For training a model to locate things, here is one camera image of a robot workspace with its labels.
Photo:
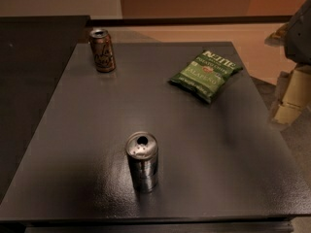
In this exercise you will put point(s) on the silver redbull can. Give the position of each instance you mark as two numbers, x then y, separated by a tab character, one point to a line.
142	154

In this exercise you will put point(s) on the brown LaCroix can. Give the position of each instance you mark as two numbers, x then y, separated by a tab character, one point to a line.
102	50

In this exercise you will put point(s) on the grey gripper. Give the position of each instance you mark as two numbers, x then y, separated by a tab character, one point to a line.
301	38

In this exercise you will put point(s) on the green jalapeno chip bag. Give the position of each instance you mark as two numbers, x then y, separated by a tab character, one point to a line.
206	74

